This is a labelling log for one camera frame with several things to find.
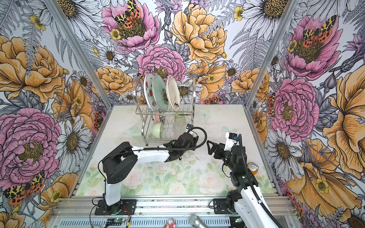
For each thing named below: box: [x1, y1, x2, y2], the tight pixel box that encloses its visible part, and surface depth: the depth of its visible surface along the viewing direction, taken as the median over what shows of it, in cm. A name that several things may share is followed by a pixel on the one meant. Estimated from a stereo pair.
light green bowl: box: [151, 122, 164, 140], surface depth 91 cm
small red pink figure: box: [163, 218, 177, 228], surface depth 69 cm
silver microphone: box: [188, 213, 209, 228], surface depth 69 cm
